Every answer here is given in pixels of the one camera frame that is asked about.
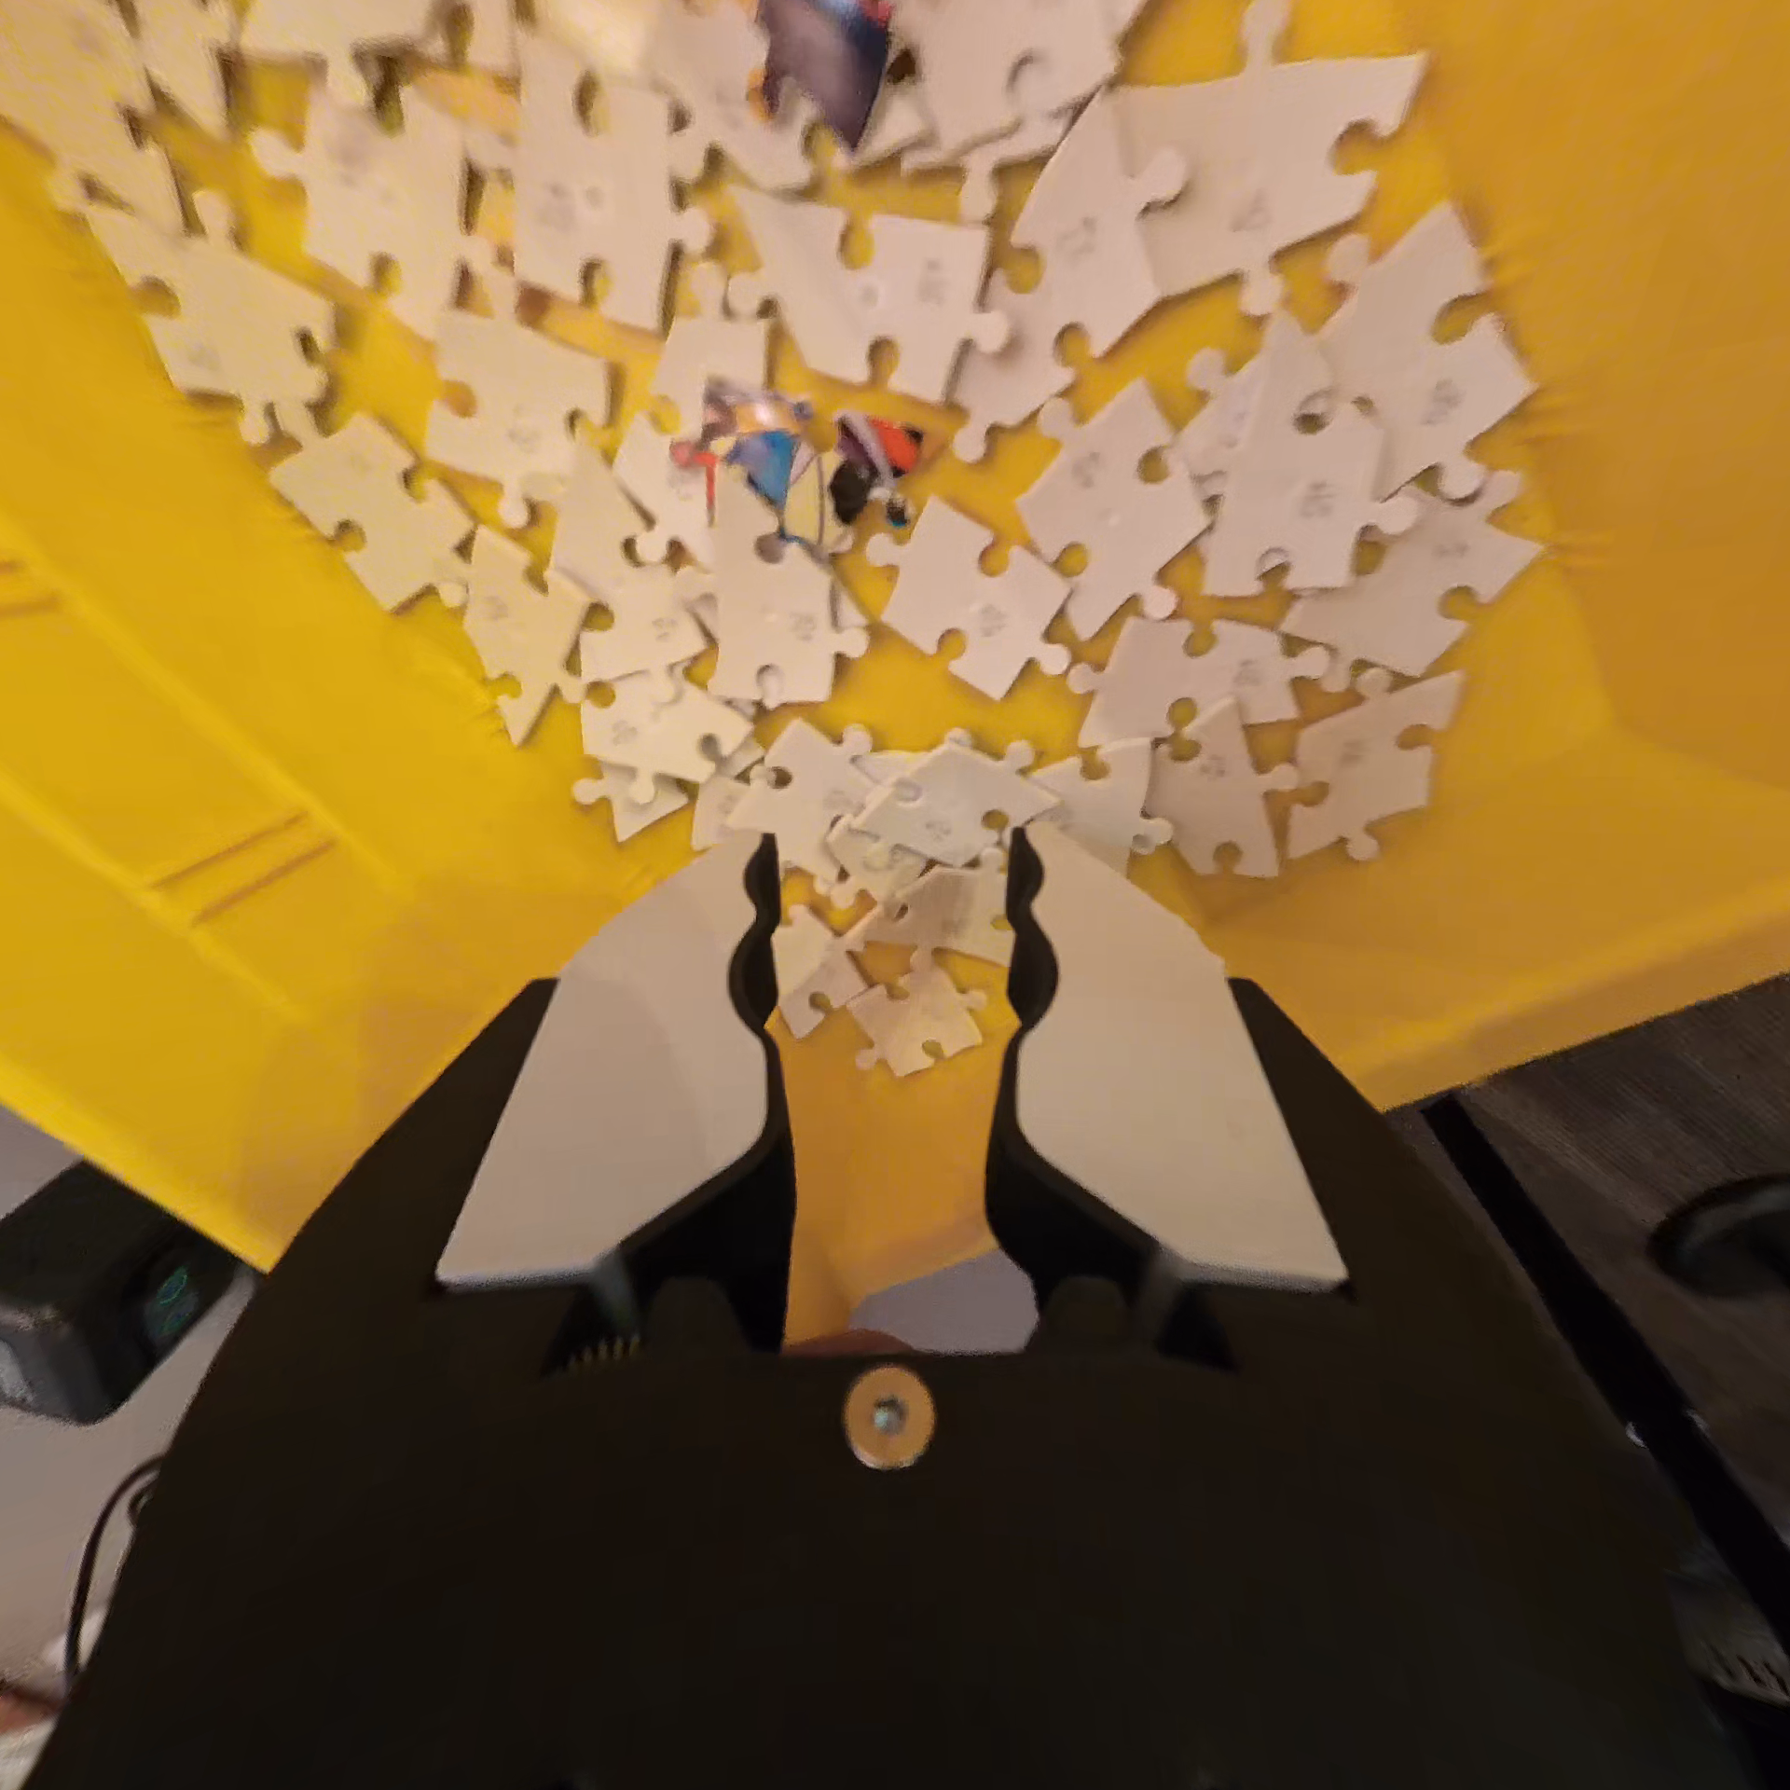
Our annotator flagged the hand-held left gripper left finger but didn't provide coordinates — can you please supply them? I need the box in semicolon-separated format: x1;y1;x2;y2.
434;832;801;1354

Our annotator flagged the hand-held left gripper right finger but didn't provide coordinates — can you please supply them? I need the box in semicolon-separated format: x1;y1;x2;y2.
982;824;1352;1354

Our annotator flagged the pile of white puzzle pieces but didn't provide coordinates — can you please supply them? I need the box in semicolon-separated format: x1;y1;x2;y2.
0;0;1545;1080

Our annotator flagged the yellow plastic bin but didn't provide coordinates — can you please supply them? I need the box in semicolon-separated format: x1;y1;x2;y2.
0;0;1790;1345

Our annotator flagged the red blue single puzzle piece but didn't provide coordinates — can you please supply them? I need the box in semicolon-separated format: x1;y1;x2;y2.
671;378;817;517

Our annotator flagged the black red single puzzle piece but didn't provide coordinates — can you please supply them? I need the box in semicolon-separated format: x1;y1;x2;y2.
823;411;928;529

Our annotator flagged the dark blue single puzzle piece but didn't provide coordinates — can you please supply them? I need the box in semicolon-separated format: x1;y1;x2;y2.
764;0;901;151

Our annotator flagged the black round object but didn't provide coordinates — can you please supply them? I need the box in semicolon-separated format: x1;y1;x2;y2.
1651;1174;1790;1297

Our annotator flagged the black cable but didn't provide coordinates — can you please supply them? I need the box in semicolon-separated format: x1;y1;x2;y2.
62;1453;168;1696

